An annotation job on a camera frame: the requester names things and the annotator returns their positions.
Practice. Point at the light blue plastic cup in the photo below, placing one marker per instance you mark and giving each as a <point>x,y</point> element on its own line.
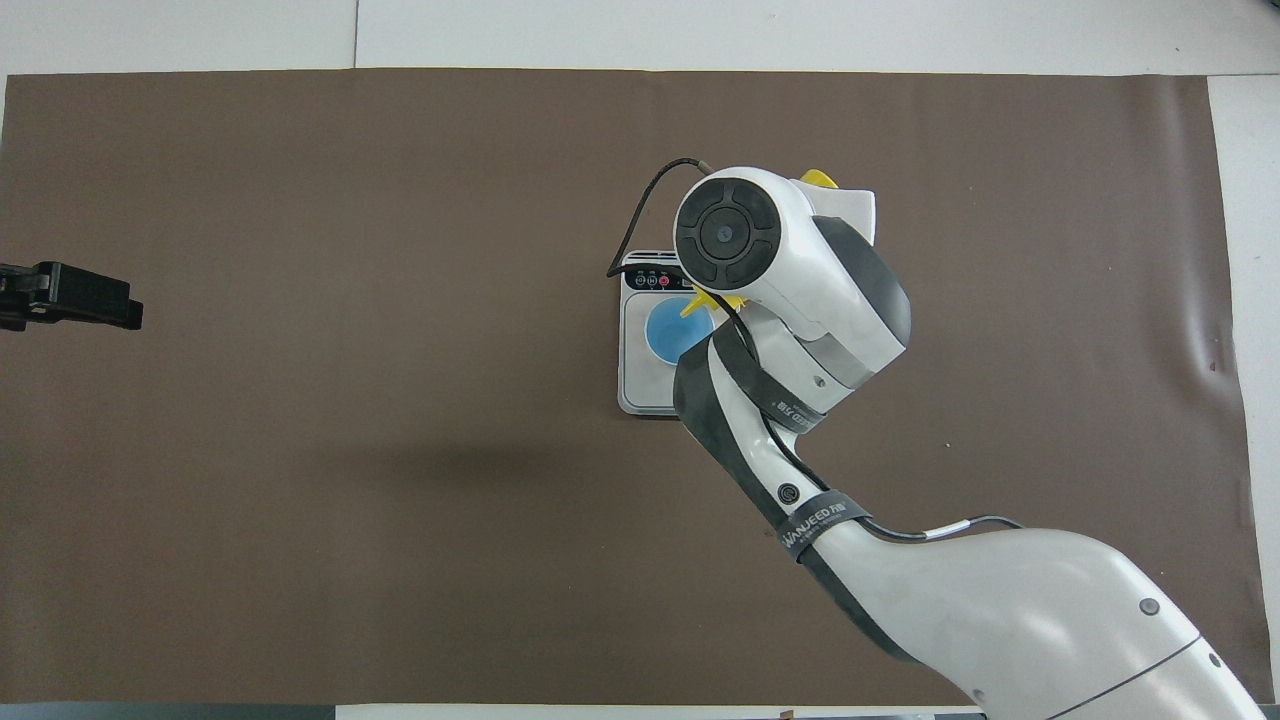
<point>665,335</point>

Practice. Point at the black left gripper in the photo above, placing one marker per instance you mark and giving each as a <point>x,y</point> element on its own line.
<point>15,295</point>

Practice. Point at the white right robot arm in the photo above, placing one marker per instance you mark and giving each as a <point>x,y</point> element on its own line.
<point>1000,620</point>

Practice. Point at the brown table mat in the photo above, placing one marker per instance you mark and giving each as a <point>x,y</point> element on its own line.
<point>300,500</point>

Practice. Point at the silver digital kitchen scale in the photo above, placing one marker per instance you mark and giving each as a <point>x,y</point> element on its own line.
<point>640,385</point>

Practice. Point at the yellow squeeze bottle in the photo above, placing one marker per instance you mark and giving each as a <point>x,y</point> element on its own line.
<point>712,303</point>

